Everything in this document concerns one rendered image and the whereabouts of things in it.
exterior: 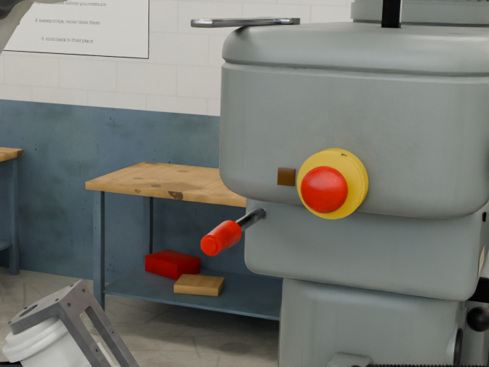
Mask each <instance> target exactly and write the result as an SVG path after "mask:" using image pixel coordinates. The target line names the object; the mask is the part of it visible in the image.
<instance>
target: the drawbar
mask: <svg viewBox="0 0 489 367"><path fill-rule="evenodd" d="M400 5H401V0H383V9H382V21H381V27H382V28H401V23H400V22H399V17H400Z"/></svg>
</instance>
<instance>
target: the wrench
mask: <svg viewBox="0 0 489 367"><path fill-rule="evenodd" d="M300 22H301V19H300V18H298V17H234V18H206V19H192V20H191V27H192V28H229V27H243V26H257V25H300Z"/></svg>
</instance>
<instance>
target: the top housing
mask: <svg viewBox="0 0 489 367"><path fill-rule="evenodd" d="M222 58H223V59H224V60H225V63H224V64H223V65H222V66H221V86H220V141H219V173H220V177H221V179H222V181H223V183H224V185H225V186H226V187H227V188H228V189H229V190H231V191H232V192H234V193H236V194H238V195H240V196H243V197H246V198H249V199H253V200H260V201H266V202H278V203H285V204H293V205H304V204H303V203H302V201H301V199H300V197H299V194H298V188H297V179H298V173H299V170H300V168H301V166H302V165H303V163H304V162H305V161H306V160H307V159H308V158H309V157H311V156H312V155H314V154H316V153H317V152H319V151H321V150H324V149H331V148H337V149H343V150H346V151H349V152H351V153H352V154H353V155H355V156H356V157H357V158H358V159H359V160H360V161H361V162H362V164H363V165H364V167H365V169H366V171H367V176H368V191H367V195H366V197H365V199H364V201H363V202H362V204H361V205H360V206H359V207H358V208H357V209H356V210H355V211H359V212H366V213H379V214H386V215H393V216H405V217H412V218H433V219H436V218H459V217H462V216H467V215H470V214H473V213H476V212H477V211H478V210H480V209H481V208H483V207H484V206H485V205H486V203H487V202H488V200H489V28H482V27H450V26H427V25H401V28H382V27H381V24H377V23H355V22H329V23H300V25H257V26H244V27H240V28H238V29H235V30H233V31H232V32H231V33H230V34H229V35H228V36H227V37H226V39H225V41H224V43H223V48H222ZM278 167H285V168H292V169H295V186H283V185H277V174H278Z"/></svg>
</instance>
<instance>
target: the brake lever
mask: <svg viewBox="0 0 489 367"><path fill-rule="evenodd" d="M261 219H266V208H261V207H259V208H256V209H254V210H253V211H251V212H250V213H248V214H247V215H245V216H243V217H242V218H240V219H239V220H237V221H229V220H227V221H224V222H223V223H221V224H220V225H218V226H217V227H216V228H214V229H213V230H212V231H211V232H210V233H208V234H207V235H205V236H204V237H203V238H202V240H201V249H202V251H203V252H204V253H205V254H207V255H208V256H214V255H217V254H218V253H220V252H222V251H224V250H225V249H227V248H230V247H231V246H232V245H235V244H237V243H238V242H239V241H240V239H241V237H242V232H243V231H244V230H246V229H247V228H249V227H250V226H252V225H253V224H255V223H256V222H258V221H259V220H261Z"/></svg>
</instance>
